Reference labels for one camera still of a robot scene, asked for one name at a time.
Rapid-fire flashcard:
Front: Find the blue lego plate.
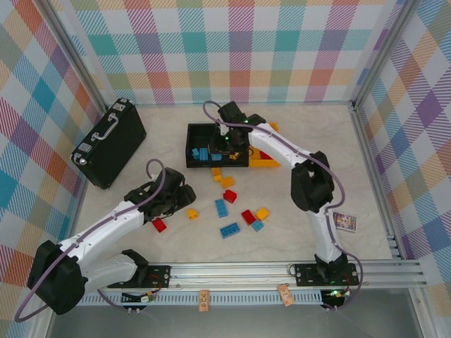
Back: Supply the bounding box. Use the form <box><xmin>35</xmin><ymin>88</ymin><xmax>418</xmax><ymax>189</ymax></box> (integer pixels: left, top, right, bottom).
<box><xmin>219</xmin><ymin>223</ymin><xmax>242</xmax><ymax>239</ymax></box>

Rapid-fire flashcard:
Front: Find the yellow plastic container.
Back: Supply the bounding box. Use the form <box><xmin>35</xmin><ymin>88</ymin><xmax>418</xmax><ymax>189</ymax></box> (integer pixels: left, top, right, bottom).
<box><xmin>248</xmin><ymin>122</ymin><xmax>282</xmax><ymax>169</ymax></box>

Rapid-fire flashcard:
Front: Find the orange paper tag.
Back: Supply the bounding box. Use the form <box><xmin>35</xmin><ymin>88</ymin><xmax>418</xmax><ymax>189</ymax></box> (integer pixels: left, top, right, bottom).
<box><xmin>277</xmin><ymin>284</ymin><xmax>295</xmax><ymax>307</ymax></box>
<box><xmin>198</xmin><ymin>289</ymin><xmax>211</xmax><ymax>313</ymax></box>

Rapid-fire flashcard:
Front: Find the small picture card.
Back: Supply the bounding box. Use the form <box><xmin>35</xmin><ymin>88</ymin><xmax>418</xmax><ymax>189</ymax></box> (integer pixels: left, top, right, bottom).
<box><xmin>332</xmin><ymin>211</ymin><xmax>358</xmax><ymax>232</ymax></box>

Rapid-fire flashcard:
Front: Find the grey metal shelf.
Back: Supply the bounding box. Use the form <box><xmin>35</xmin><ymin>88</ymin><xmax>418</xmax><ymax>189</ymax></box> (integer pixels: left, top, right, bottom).
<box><xmin>45</xmin><ymin>304</ymin><xmax>424</xmax><ymax>338</ymax></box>

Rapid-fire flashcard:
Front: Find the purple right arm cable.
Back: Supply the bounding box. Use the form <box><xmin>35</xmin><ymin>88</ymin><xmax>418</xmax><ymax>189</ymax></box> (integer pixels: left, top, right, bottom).
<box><xmin>203</xmin><ymin>100</ymin><xmax>364</xmax><ymax>313</ymax></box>

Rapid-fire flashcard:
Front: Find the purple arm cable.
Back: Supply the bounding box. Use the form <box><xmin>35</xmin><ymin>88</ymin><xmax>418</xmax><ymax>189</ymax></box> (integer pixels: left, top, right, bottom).
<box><xmin>203</xmin><ymin>100</ymin><xmax>364</xmax><ymax>313</ymax></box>
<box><xmin>14</xmin><ymin>158</ymin><xmax>166</xmax><ymax>323</ymax></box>

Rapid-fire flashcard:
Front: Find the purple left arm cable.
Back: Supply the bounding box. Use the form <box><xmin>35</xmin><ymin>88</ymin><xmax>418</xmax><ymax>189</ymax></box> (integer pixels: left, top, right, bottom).
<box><xmin>14</xmin><ymin>158</ymin><xmax>166</xmax><ymax>323</ymax></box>

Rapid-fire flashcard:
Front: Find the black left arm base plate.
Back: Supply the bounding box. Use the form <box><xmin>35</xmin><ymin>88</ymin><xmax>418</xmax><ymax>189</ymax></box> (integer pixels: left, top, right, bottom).
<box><xmin>106</xmin><ymin>264</ymin><xmax>172</xmax><ymax>290</ymax></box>

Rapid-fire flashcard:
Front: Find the black briefcase with silver handle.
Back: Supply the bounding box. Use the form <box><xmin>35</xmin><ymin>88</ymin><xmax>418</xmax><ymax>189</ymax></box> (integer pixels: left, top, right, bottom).
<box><xmin>71</xmin><ymin>97</ymin><xmax>147</xmax><ymax>190</ymax></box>

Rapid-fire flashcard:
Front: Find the aluminium mounting rail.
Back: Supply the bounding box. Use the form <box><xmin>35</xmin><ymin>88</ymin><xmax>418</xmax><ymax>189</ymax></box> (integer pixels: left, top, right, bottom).
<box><xmin>37</xmin><ymin>260</ymin><xmax>429</xmax><ymax>294</ymax></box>

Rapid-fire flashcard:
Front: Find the aluminium side rail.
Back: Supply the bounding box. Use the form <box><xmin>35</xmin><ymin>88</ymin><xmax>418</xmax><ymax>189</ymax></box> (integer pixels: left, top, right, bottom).
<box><xmin>347</xmin><ymin>100</ymin><xmax>404</xmax><ymax>263</ymax></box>
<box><xmin>59</xmin><ymin>182</ymin><xmax>91</xmax><ymax>264</ymax></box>

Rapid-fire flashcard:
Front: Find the power connector with wires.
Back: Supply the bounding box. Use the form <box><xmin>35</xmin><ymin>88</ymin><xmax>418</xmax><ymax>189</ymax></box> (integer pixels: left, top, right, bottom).
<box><xmin>322</xmin><ymin>287</ymin><xmax>352</xmax><ymax>302</ymax></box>
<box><xmin>121</xmin><ymin>290</ymin><xmax>159</xmax><ymax>306</ymax></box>

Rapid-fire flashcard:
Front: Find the slotted grey cable duct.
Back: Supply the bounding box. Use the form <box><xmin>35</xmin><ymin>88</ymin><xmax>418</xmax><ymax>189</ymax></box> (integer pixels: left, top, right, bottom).
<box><xmin>56</xmin><ymin>290</ymin><xmax>348</xmax><ymax>307</ymax></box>

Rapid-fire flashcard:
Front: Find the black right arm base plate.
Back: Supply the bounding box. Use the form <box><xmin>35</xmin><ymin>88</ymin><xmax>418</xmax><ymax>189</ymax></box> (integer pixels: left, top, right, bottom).
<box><xmin>294</xmin><ymin>263</ymin><xmax>361</xmax><ymax>287</ymax></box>

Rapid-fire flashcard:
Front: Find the aluminium frame post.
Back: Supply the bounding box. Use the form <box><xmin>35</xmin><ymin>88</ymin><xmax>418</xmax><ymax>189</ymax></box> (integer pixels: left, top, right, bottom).
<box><xmin>40</xmin><ymin>0</ymin><xmax>119</xmax><ymax>106</ymax></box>
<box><xmin>350</xmin><ymin>0</ymin><xmax>424</xmax><ymax>108</ymax></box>

